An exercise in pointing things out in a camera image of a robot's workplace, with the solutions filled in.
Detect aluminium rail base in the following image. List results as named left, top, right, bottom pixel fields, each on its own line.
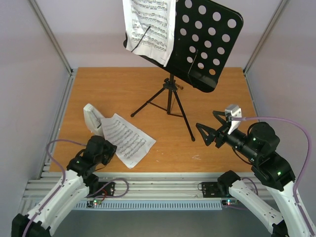
left=23, top=172, right=222, bottom=200

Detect white metronome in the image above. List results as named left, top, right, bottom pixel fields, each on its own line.
left=83, top=103, right=105, bottom=138

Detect right aluminium frame post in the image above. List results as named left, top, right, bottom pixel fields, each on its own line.
left=242, top=0, right=291, bottom=75

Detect grey slotted cable duct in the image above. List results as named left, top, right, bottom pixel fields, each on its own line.
left=74, top=200, right=222, bottom=211

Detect white sheet music paper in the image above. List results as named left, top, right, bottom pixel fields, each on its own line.
left=122, top=0, right=176, bottom=67

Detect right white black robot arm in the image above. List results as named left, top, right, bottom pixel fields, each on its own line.
left=196, top=105, right=316, bottom=237

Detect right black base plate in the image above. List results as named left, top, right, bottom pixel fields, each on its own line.
left=200, top=182, right=231, bottom=198

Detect black music stand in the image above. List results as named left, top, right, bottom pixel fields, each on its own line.
left=122, top=0, right=244, bottom=142

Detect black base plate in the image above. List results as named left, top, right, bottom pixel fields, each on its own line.
left=200, top=182, right=231, bottom=198
left=87, top=182, right=115, bottom=198

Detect left aluminium frame post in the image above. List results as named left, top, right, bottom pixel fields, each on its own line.
left=27, top=0, right=74, bottom=77

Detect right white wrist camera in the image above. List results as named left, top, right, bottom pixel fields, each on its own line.
left=224, top=104, right=242, bottom=135

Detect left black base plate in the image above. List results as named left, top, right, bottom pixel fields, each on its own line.
left=87, top=182, right=115, bottom=198

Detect aluminium frame post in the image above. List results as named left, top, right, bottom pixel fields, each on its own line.
left=27, top=0, right=74, bottom=77
left=242, top=0, right=291, bottom=75

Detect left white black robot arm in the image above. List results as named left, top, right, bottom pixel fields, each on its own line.
left=11, top=135, right=117, bottom=237

